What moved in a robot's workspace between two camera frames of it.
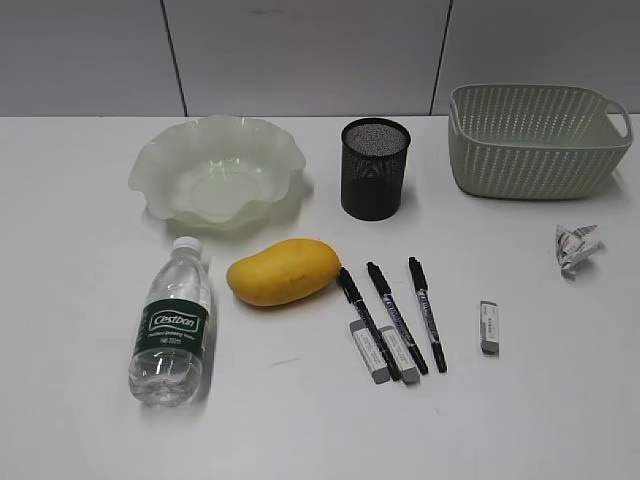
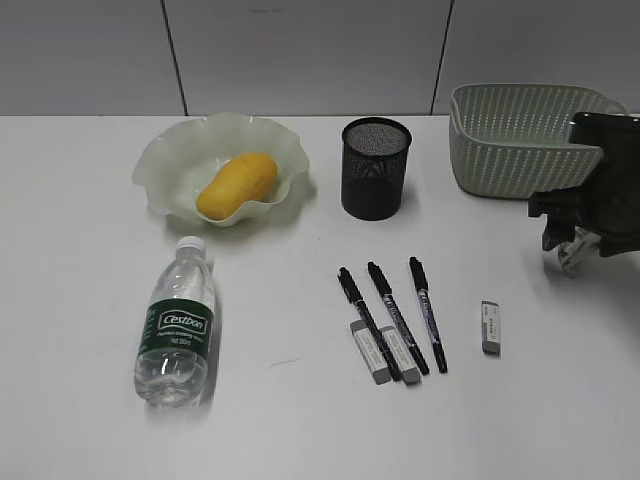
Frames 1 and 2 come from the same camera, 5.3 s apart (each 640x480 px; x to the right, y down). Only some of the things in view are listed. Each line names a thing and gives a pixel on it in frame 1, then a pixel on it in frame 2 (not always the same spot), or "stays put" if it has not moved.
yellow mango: x=286 y=272 -> x=241 y=180
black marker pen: x=398 y=319 stays put
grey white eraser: x=409 y=370 stays put
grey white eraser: x=489 y=327 stays put
